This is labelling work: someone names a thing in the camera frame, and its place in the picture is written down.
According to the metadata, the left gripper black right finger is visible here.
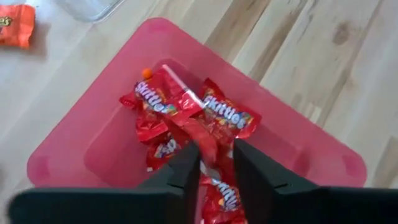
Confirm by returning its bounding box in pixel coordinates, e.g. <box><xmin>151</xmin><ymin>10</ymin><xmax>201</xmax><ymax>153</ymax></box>
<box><xmin>233</xmin><ymin>138</ymin><xmax>398</xmax><ymax>224</ymax></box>

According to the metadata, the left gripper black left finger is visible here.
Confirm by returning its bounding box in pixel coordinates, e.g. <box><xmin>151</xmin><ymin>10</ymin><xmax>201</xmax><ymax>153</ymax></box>
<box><xmin>9</xmin><ymin>142</ymin><xmax>200</xmax><ymax>224</ymax></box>

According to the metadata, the red Skittles candy pack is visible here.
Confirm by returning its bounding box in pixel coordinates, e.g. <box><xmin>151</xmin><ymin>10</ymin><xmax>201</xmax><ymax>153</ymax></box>
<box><xmin>135</xmin><ymin>107</ymin><xmax>170</xmax><ymax>143</ymax></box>
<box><xmin>182</xmin><ymin>118</ymin><xmax>220</xmax><ymax>167</ymax></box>
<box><xmin>145</xmin><ymin>133</ymin><xmax>187</xmax><ymax>172</ymax></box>
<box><xmin>198</xmin><ymin>77</ymin><xmax>262</xmax><ymax>141</ymax></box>
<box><xmin>119</xmin><ymin>63</ymin><xmax>206</xmax><ymax>127</ymax></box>
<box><xmin>198</xmin><ymin>161</ymin><xmax>249</xmax><ymax>224</ymax></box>

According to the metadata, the orange Reese's candy pack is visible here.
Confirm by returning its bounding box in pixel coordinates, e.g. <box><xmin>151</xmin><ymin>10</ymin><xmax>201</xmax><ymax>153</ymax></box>
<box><xmin>0</xmin><ymin>3</ymin><xmax>36</xmax><ymax>50</ymax></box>

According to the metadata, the pink plastic bin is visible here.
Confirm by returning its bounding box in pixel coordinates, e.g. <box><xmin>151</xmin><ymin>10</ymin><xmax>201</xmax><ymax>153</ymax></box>
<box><xmin>26</xmin><ymin>17</ymin><xmax>368</xmax><ymax>224</ymax></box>

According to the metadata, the clear plastic bin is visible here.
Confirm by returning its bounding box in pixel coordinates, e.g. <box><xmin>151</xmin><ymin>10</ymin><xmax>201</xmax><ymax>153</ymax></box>
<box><xmin>54</xmin><ymin>0</ymin><xmax>127</xmax><ymax>23</ymax></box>

